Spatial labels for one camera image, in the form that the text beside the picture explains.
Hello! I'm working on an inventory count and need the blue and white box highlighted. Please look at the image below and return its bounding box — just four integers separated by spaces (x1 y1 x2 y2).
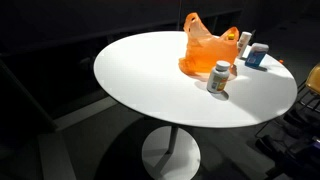
244 42 270 70

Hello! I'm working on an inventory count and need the yellow chair seat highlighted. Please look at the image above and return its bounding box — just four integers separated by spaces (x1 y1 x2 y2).
305 63 320 96

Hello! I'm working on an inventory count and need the white pill bottle yellow label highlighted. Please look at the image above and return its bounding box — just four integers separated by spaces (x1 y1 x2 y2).
206 60 232 94

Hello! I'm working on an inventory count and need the orange plastic bag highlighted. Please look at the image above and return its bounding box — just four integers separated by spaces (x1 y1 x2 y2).
178 12 240 76

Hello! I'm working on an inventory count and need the white table pedestal base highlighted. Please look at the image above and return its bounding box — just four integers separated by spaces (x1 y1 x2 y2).
141 124 202 180

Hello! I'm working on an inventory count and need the tall white tube bottle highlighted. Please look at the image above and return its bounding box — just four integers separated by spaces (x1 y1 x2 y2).
236 31 253 60

